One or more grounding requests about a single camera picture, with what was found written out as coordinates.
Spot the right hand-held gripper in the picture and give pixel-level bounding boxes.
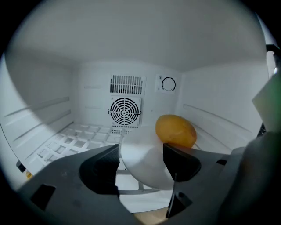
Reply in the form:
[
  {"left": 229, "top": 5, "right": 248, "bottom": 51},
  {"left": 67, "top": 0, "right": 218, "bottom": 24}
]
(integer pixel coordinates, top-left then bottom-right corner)
[{"left": 252, "top": 74, "right": 281, "bottom": 134}]

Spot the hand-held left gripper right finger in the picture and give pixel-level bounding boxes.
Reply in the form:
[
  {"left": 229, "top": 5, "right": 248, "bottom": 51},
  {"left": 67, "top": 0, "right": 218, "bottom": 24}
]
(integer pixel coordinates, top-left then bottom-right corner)
[{"left": 153, "top": 142, "right": 234, "bottom": 225}]

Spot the black mini fridge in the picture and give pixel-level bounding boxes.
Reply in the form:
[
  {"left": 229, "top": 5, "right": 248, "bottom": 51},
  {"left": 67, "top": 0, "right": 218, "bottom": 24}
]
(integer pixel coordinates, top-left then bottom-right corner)
[{"left": 0, "top": 0, "right": 275, "bottom": 214}]

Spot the orange fruit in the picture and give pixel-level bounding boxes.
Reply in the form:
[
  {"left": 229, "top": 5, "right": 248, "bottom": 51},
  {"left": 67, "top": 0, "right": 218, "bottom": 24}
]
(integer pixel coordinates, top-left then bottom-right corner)
[{"left": 155, "top": 114, "right": 197, "bottom": 149}]

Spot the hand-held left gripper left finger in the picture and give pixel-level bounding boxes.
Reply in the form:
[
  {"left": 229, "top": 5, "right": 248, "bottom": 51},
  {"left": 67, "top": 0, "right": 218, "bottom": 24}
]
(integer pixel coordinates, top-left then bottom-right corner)
[{"left": 16, "top": 143, "right": 144, "bottom": 225}]

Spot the light wooden table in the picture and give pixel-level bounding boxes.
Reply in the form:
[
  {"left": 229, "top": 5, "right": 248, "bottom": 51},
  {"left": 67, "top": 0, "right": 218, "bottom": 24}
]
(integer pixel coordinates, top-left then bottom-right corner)
[{"left": 133, "top": 207, "right": 169, "bottom": 225}]

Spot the small yellow bottle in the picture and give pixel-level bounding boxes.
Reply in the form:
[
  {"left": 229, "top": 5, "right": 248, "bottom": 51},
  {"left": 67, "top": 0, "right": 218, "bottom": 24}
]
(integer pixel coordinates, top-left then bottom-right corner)
[{"left": 16, "top": 160, "right": 34, "bottom": 179}]

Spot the white round plate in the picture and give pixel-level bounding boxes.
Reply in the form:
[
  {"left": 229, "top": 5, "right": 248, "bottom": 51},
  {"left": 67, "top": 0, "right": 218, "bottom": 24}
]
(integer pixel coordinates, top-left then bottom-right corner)
[{"left": 120, "top": 128, "right": 198, "bottom": 190}]

